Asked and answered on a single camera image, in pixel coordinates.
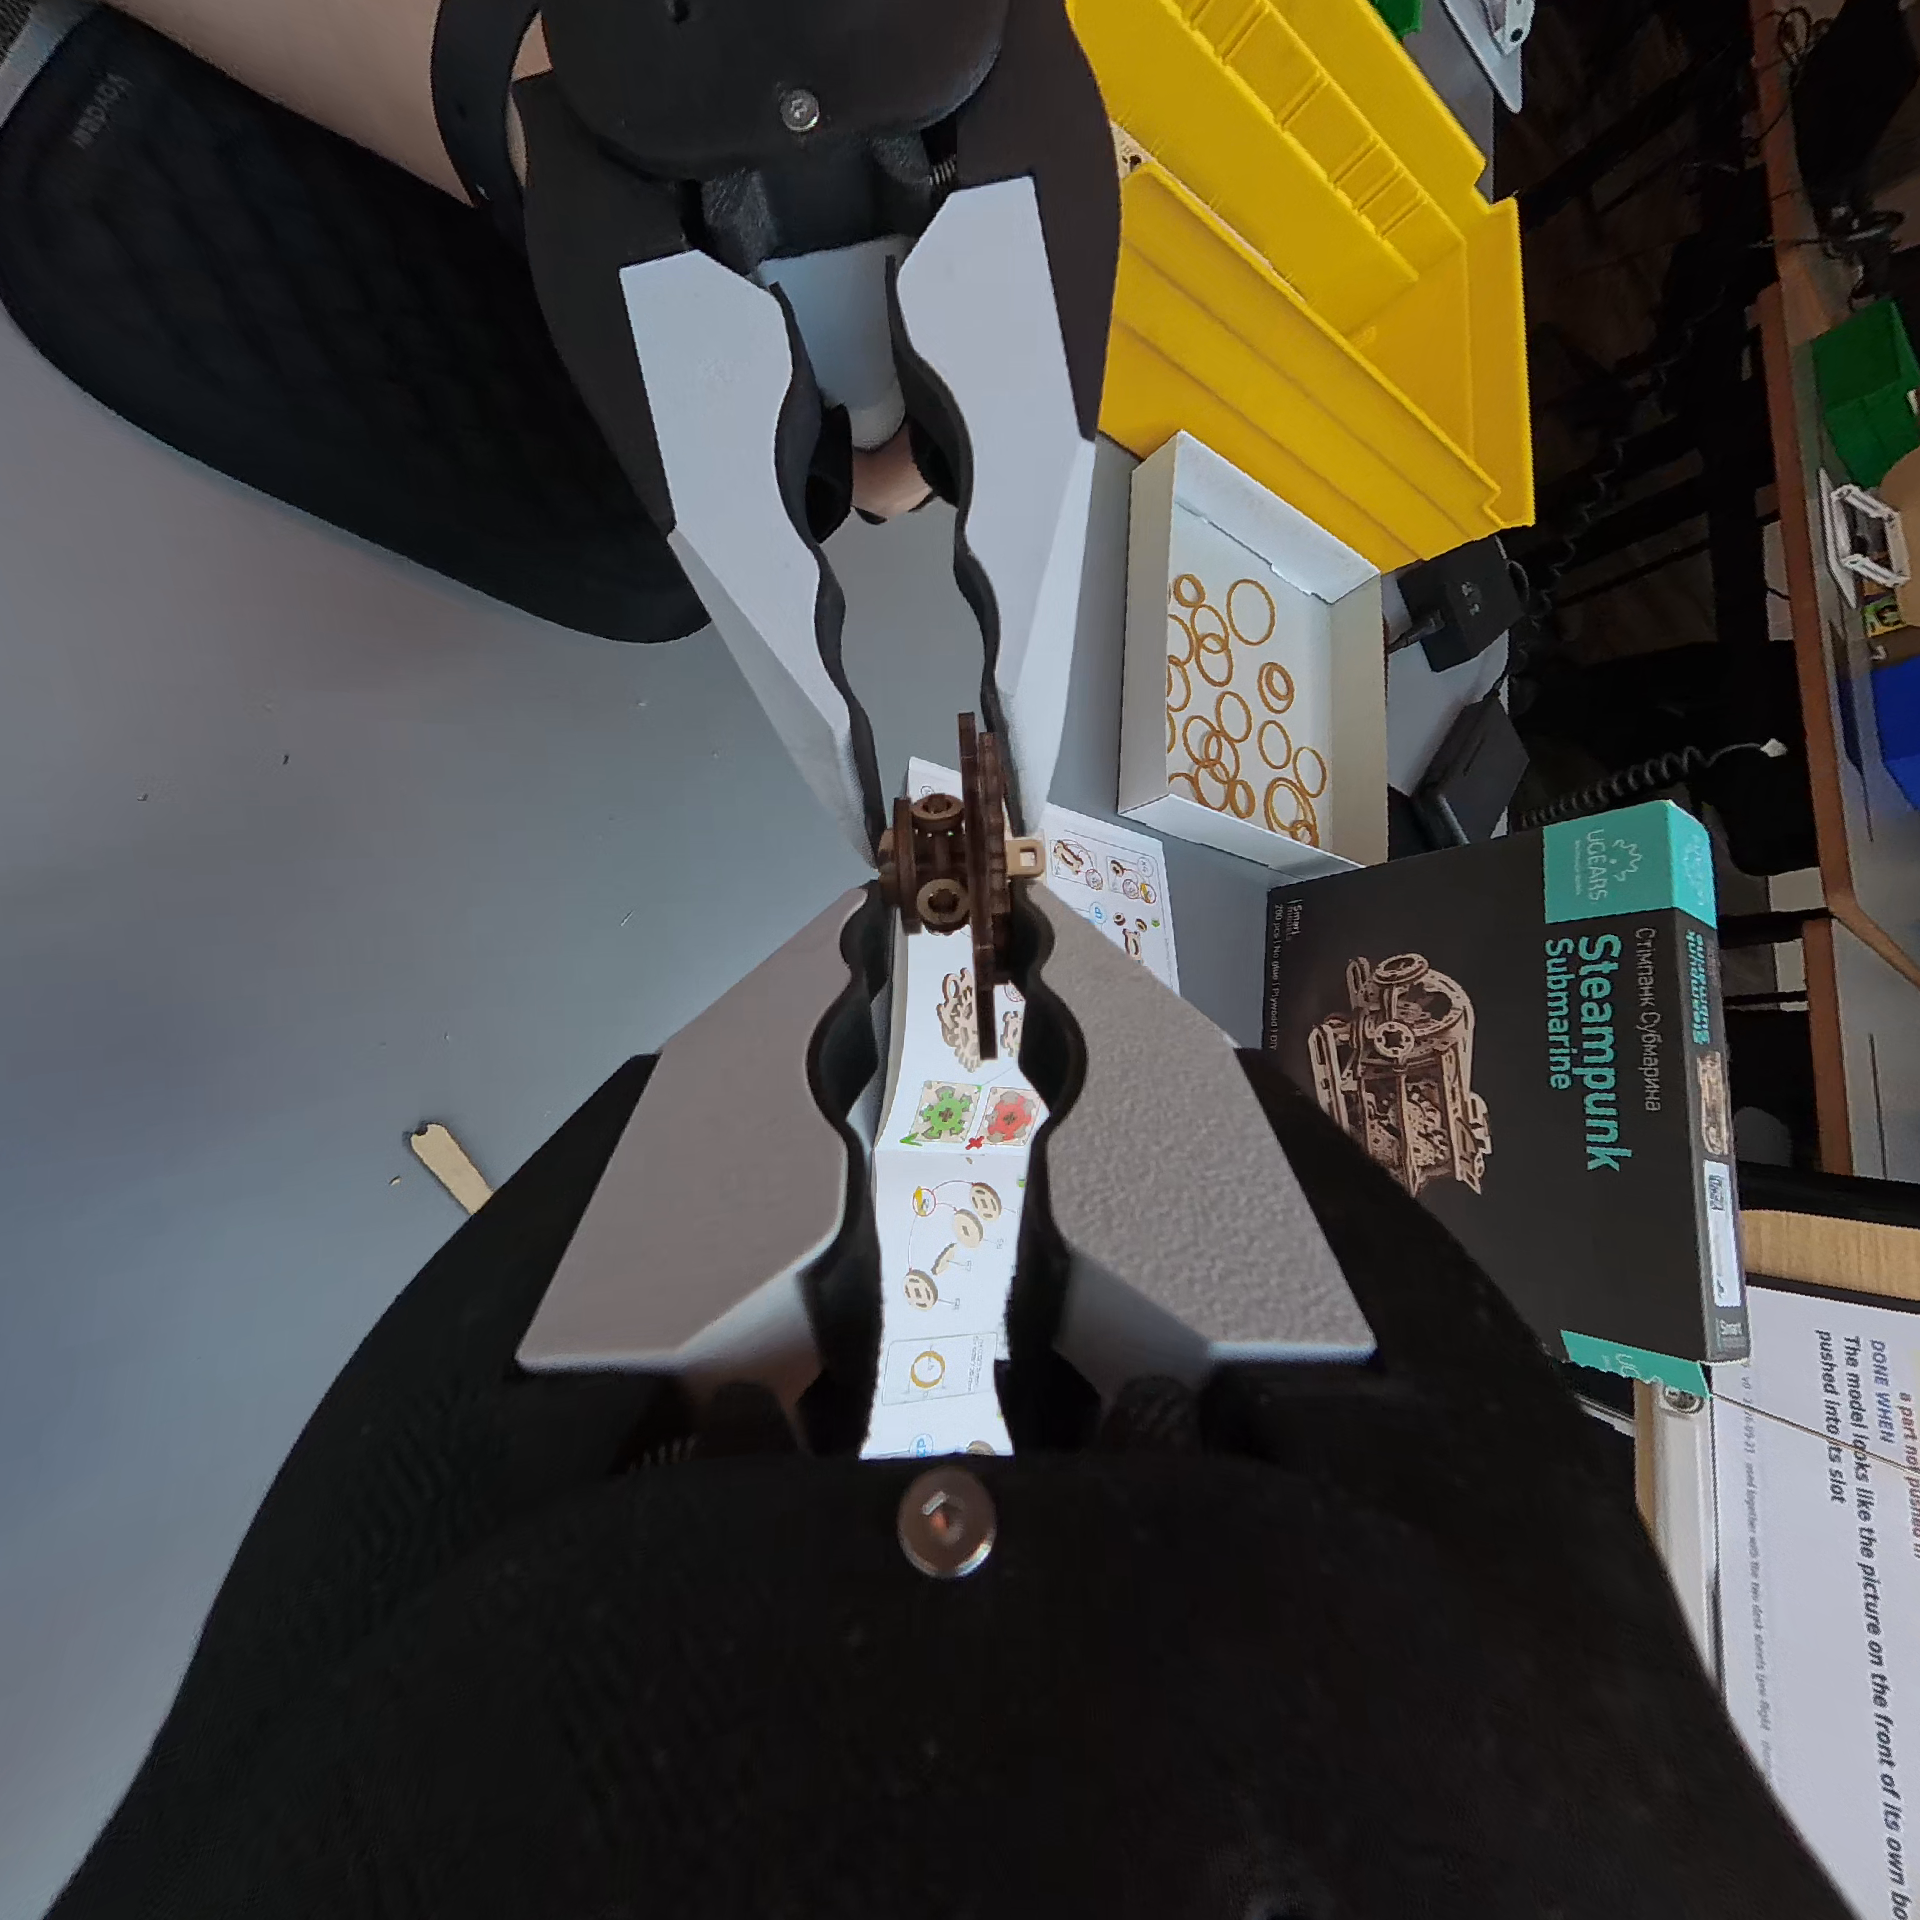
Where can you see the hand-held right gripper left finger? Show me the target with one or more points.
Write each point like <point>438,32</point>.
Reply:
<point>680,1203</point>

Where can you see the blue plastic bin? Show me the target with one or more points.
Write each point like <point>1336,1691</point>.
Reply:
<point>1901,721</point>

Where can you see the small wooden stick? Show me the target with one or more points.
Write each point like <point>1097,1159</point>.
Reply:
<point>452,1168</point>

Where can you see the white cardboard tray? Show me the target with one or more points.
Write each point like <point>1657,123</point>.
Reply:
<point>1364,721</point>

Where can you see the person's left hand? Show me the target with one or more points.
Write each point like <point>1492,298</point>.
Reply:
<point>894,479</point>

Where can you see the black kit box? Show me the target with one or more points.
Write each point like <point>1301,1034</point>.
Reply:
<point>1503,1131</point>

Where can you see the yellow plastic bin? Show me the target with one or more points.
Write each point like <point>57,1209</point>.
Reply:
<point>1321,306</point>

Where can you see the grey desk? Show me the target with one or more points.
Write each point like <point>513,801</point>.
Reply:
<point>304,901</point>

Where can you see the black quilted pad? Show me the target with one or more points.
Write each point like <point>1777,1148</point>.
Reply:
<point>304,348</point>

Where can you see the person's left forearm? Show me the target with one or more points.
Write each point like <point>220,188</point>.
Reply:
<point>332,80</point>

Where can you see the instruction sheet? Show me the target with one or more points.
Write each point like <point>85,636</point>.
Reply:
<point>1835,1504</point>

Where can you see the instruction booklet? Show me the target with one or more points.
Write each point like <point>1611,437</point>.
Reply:
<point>939,1247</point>

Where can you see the wooden gear assembly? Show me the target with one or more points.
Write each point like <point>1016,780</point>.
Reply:
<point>976,844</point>

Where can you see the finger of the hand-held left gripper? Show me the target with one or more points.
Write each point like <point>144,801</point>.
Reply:
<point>727,453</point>
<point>1042,453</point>

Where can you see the neighbouring wood-edged desk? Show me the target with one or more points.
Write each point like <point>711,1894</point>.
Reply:
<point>1885,930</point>

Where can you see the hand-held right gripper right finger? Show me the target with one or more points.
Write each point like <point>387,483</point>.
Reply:
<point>1203,1203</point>

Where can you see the black charger brick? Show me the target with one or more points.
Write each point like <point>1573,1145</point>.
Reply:
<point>1460,604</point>

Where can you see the black power adapter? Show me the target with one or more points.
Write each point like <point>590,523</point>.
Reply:
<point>1472,780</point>

